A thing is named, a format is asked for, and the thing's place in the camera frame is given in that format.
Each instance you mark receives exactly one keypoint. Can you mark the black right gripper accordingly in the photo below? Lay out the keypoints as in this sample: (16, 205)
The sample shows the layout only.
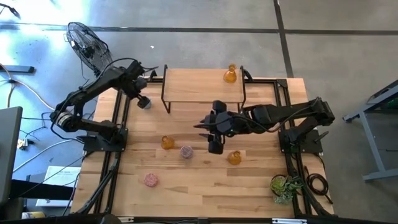
(216, 147)

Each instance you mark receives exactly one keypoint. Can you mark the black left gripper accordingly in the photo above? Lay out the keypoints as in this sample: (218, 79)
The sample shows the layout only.
(135, 79)

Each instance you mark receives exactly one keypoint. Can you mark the blue-grey round ball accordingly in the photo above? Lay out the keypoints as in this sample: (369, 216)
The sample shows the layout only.
(148, 105)

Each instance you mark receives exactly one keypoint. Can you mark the purple patterned candle bowl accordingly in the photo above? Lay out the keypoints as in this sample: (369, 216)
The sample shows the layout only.
(186, 152)

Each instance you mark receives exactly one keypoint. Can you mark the amber glass candle stick holder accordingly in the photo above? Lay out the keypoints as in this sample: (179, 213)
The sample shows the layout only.
(230, 76)
(234, 158)
(167, 143)

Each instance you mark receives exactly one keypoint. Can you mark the red patterned candle bowl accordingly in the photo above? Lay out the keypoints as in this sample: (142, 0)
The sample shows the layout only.
(151, 180)

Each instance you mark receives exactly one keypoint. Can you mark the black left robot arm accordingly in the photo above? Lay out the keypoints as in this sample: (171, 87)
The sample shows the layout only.
(93, 87)

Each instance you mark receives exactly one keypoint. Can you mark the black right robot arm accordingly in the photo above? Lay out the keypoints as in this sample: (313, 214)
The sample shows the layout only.
(280, 113)

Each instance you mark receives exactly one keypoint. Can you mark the wooden shelf riser black legs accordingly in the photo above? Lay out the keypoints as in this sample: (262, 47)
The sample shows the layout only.
(199, 85)

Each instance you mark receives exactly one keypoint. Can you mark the black metal floor fan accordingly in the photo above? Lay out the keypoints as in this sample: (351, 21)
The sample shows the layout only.
(90, 49)

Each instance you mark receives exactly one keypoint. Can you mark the green succulent plant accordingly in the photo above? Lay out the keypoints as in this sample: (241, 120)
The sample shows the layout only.
(281, 186)

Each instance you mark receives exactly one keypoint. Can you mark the white paper sheet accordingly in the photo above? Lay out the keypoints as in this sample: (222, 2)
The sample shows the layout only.
(62, 177)

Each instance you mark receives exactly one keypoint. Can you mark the black floor bar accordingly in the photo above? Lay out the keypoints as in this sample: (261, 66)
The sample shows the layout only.
(17, 69)

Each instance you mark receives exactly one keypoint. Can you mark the grey monitor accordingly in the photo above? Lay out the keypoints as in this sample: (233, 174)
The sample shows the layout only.
(9, 149)

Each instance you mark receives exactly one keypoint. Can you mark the yellow object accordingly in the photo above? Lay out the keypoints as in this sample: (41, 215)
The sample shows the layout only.
(32, 215)

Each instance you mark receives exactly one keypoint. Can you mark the black aluminium table frame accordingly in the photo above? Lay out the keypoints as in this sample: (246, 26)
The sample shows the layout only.
(264, 81)

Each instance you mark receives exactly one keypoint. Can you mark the silver metal bracket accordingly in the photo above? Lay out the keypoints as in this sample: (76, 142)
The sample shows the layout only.
(289, 221)
(126, 219)

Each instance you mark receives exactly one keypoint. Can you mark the grey metal table frame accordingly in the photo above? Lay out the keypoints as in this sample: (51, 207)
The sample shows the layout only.
(371, 140)

